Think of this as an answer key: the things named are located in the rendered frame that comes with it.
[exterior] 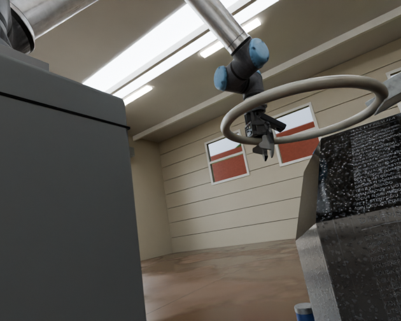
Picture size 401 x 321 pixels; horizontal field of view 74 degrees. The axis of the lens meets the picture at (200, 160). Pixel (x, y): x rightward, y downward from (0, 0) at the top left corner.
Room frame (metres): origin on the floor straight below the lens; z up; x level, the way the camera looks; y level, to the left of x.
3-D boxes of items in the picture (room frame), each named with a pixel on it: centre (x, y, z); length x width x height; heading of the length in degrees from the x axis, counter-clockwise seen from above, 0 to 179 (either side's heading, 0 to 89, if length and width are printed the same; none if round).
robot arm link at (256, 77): (1.01, -0.26, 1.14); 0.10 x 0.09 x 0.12; 123
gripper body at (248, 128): (1.02, -0.25, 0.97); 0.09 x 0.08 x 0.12; 103
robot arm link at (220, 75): (0.94, -0.18, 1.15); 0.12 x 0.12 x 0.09; 33
